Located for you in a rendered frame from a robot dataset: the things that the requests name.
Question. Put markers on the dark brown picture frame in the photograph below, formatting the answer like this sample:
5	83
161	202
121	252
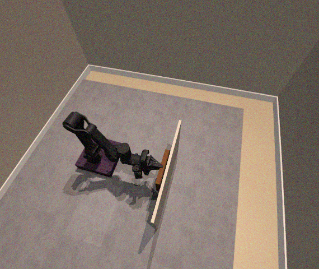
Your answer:
162	170

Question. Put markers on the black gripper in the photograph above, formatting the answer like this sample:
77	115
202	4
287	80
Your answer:
149	163

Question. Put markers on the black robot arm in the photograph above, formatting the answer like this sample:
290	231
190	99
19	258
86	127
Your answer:
75	123

